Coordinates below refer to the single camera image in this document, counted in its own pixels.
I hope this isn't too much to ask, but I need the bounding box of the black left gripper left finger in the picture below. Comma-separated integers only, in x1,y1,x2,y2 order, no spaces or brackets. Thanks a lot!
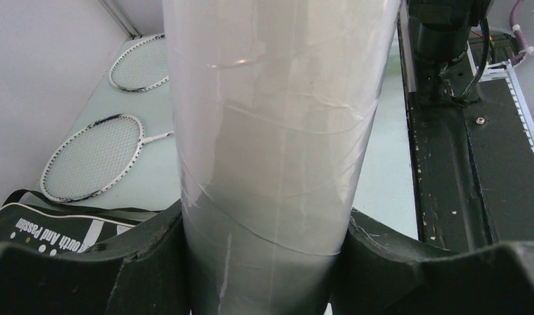
0,202,190,314

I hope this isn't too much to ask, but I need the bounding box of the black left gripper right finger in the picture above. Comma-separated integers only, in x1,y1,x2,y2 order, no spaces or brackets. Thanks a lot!
330,210,534,314

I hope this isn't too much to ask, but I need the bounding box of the white racket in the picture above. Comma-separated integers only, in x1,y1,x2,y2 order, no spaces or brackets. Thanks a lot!
108,33,169,93
39,114,174,203

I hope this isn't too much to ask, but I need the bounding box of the white shuttlecock tube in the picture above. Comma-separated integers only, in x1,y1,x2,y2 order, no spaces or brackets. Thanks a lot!
162,1,401,314

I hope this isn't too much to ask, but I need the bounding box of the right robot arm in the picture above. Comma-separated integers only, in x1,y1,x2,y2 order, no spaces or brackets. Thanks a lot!
407,1,493,108

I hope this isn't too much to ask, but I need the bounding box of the black racket bag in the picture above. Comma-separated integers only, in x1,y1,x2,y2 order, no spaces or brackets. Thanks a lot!
0,189,159,257

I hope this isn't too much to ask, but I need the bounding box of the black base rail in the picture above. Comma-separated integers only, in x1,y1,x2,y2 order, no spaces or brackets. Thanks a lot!
397,26,534,253

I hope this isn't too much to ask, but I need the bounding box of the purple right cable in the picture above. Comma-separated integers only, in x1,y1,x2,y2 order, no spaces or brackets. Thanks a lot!
508,0,534,68

